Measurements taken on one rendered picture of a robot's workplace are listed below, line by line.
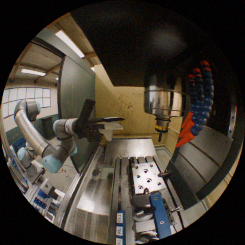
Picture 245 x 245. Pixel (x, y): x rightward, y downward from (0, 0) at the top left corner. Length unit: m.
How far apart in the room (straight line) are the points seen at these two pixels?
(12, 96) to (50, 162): 4.34
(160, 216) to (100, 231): 0.56
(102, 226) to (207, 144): 0.95
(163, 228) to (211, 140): 0.54
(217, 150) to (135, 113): 1.21
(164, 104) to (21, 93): 4.74
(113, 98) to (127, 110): 0.34
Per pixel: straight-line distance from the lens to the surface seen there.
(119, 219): 0.57
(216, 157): 0.63
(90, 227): 0.82
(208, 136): 0.64
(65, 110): 0.69
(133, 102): 1.26
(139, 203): 0.31
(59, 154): 0.33
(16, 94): 4.60
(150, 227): 0.31
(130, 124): 1.31
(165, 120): 0.26
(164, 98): 0.21
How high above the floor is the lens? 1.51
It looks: 14 degrees down
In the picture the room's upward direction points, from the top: straight up
